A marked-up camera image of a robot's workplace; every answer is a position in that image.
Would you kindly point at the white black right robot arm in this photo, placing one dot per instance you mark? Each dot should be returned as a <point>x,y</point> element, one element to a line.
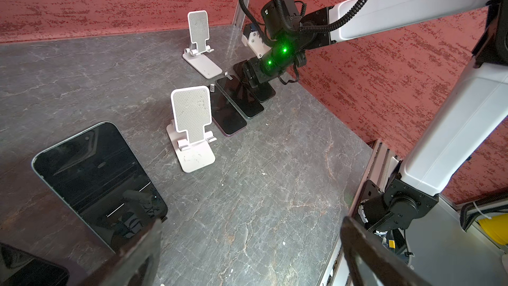
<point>390,85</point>

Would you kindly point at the black phone table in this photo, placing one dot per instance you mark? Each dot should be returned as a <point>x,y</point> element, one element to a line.
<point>21,268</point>

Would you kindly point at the aluminium corner post right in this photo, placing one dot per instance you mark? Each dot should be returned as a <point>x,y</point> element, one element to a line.
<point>239,16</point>

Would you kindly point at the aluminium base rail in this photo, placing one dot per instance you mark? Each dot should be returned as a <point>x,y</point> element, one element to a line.
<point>381,164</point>

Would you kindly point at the black phone with sticker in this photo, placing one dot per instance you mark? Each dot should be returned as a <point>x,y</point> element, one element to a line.
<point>240,96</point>

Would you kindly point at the white stand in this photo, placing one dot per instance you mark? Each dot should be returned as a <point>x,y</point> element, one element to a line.
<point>195,54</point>
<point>191,115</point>

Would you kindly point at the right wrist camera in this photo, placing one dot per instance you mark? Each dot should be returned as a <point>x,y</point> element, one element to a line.
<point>252,39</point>

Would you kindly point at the purple edged dark phone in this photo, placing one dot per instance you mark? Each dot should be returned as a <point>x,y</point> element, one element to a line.
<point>226,117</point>

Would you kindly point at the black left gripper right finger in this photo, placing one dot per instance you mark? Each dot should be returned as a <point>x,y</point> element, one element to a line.
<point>369,262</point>

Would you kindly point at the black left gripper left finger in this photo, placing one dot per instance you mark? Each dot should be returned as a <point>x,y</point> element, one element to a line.
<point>136,263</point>

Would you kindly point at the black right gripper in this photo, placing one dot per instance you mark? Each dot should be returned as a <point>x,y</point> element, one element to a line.
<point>274,63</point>

